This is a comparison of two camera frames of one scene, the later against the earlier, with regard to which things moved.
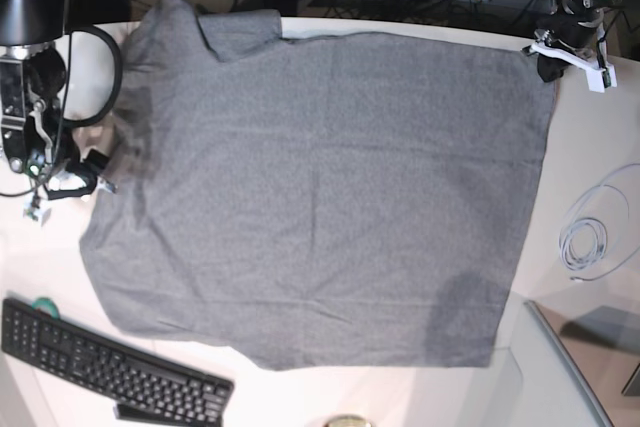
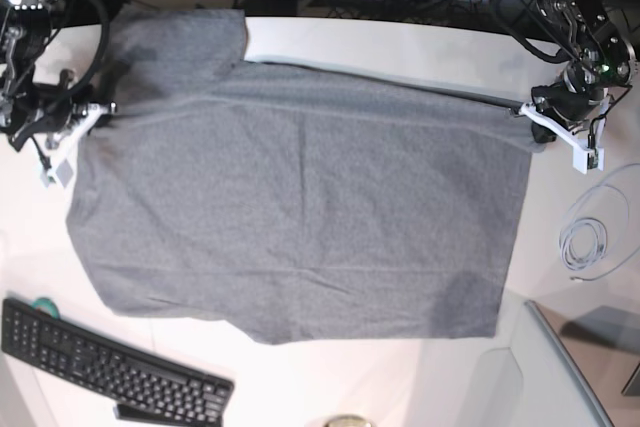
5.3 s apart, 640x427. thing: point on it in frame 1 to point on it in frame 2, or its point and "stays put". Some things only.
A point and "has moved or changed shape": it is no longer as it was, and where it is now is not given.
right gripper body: [576, 40] to [564, 104]
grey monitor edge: [600, 339] stays put
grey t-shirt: [303, 202] has moved or changed shape
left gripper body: [72, 180] to [57, 116]
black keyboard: [139, 384] stays put
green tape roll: [47, 305] stays put
